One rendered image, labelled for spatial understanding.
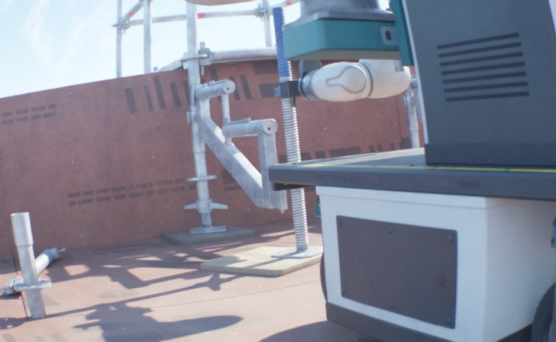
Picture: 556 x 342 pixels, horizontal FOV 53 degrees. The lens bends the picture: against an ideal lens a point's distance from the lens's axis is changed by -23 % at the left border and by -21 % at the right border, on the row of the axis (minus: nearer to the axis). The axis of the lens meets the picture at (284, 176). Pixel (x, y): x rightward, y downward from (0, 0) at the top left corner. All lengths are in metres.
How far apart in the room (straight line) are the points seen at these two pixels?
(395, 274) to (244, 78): 2.14
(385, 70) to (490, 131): 1.02
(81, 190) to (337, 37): 1.82
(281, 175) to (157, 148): 1.62
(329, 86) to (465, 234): 1.03
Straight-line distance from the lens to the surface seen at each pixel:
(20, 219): 1.52
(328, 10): 1.15
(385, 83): 1.86
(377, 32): 1.20
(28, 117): 2.76
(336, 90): 1.76
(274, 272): 1.90
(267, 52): 2.94
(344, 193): 1.07
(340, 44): 1.15
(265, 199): 2.24
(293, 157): 2.06
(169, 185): 2.88
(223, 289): 1.78
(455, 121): 0.92
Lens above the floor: 0.39
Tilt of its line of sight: 4 degrees down
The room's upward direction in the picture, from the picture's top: 6 degrees counter-clockwise
